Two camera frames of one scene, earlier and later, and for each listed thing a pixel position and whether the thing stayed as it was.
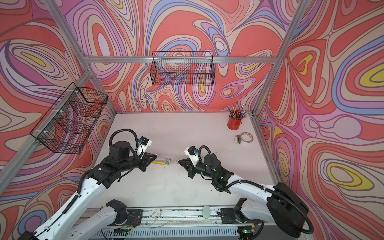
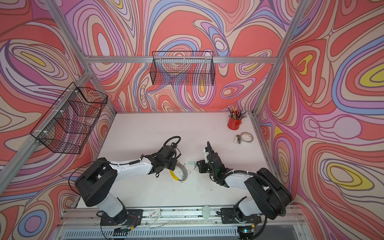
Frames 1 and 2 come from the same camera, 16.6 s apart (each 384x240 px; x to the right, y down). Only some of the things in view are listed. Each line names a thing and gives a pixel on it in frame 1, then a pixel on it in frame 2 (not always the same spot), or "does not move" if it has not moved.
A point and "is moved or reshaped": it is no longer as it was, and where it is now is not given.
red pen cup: x=233 y=124 does not move
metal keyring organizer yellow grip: x=162 y=161 is moved or reshaped
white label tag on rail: x=154 y=213 does not move
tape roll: x=247 y=137 does not move
